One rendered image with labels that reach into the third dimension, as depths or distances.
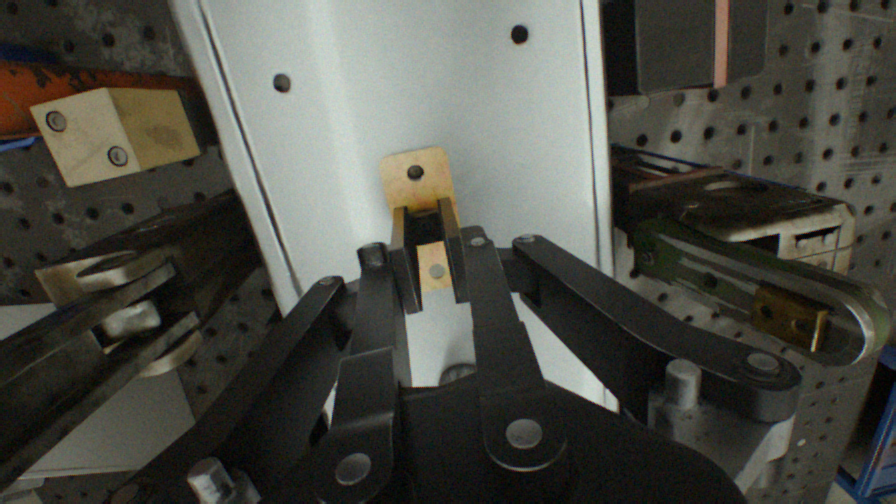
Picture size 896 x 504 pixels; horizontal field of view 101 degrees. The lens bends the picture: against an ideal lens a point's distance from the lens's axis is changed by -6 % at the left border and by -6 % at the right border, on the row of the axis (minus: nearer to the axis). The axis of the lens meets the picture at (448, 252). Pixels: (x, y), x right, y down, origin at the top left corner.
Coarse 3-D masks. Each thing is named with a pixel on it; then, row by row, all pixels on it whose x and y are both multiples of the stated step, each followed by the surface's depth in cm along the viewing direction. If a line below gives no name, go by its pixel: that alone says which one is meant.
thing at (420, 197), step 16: (384, 160) 21; (400, 160) 22; (416, 160) 22; (432, 160) 22; (384, 176) 22; (400, 176) 22; (432, 176) 22; (448, 176) 22; (400, 192) 22; (416, 192) 22; (432, 192) 22; (448, 192) 22; (416, 208) 23; (432, 208) 23; (416, 224) 22; (416, 240) 22; (432, 240) 22; (432, 256) 24; (448, 272) 24; (432, 288) 24
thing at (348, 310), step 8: (392, 264) 16; (352, 288) 15; (344, 296) 14; (352, 296) 15; (400, 296) 16; (336, 304) 14; (344, 304) 15; (352, 304) 15; (400, 304) 16; (336, 312) 14; (344, 312) 15; (352, 312) 15; (336, 320) 15; (344, 320) 15; (352, 320) 15; (336, 328) 15; (344, 328) 15; (352, 328) 15
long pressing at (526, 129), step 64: (192, 0) 19; (256, 0) 19; (320, 0) 20; (384, 0) 20; (448, 0) 20; (512, 0) 20; (576, 0) 21; (192, 64) 20; (256, 64) 21; (320, 64) 21; (384, 64) 21; (448, 64) 21; (512, 64) 22; (576, 64) 22; (256, 128) 22; (320, 128) 22; (384, 128) 22; (448, 128) 22; (512, 128) 23; (576, 128) 23; (256, 192) 23; (320, 192) 23; (384, 192) 23; (512, 192) 24; (576, 192) 24; (320, 256) 25; (448, 320) 27; (576, 384) 30
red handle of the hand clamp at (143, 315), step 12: (144, 300) 18; (156, 300) 19; (120, 312) 17; (132, 312) 17; (144, 312) 18; (156, 312) 18; (108, 324) 17; (120, 324) 17; (132, 324) 18; (144, 324) 18; (156, 324) 18; (96, 336) 17; (108, 336) 17; (120, 336) 17; (132, 336) 18; (144, 336) 18
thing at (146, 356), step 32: (128, 288) 17; (64, 320) 14; (96, 320) 15; (192, 320) 20; (0, 352) 12; (32, 352) 13; (64, 352) 15; (96, 352) 16; (128, 352) 17; (160, 352) 18; (0, 384) 12; (32, 384) 13; (64, 384) 14; (96, 384) 15; (0, 416) 12; (32, 416) 13; (64, 416) 13; (0, 448) 12; (32, 448) 12; (0, 480) 11
